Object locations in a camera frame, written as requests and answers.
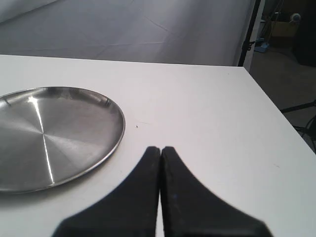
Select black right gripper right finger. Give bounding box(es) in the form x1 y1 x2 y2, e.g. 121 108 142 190
160 147 272 237

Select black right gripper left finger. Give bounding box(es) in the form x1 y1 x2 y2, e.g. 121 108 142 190
53 147 160 237

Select blue cloth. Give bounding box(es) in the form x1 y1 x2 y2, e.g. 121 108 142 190
254 38 270 53

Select round stainless steel plate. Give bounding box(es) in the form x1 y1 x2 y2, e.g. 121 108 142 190
0 86 125 194

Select black tripod leg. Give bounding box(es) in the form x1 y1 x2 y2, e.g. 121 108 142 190
280 100 316 114

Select black backdrop stand pole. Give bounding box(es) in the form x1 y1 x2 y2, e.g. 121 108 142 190
237 0 261 67

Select grey backdrop cloth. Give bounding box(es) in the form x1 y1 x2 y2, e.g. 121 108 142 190
0 0 254 66

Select cardboard box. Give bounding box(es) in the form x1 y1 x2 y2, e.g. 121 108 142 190
272 21 299 38

